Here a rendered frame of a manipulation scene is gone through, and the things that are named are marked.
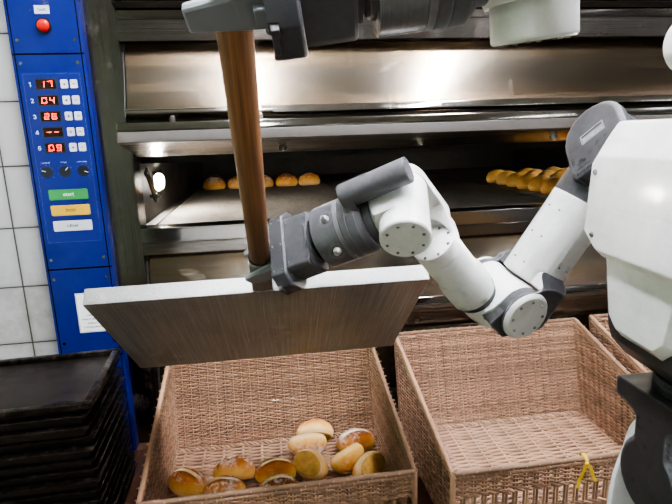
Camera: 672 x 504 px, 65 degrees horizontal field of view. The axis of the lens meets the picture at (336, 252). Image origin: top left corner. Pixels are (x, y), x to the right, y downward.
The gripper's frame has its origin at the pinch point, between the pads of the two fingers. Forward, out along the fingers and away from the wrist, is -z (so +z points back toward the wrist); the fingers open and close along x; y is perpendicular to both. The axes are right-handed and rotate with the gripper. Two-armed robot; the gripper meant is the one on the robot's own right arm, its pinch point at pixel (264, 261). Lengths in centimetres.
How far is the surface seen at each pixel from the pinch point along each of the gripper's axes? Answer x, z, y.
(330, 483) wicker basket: -29, -16, -40
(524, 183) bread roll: 65, 30, -120
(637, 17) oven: 75, 74, -74
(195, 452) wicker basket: -15, -64, -53
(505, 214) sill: 35, 26, -80
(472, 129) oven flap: 44, 28, -49
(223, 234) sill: 34, -38, -35
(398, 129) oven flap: 44, 13, -38
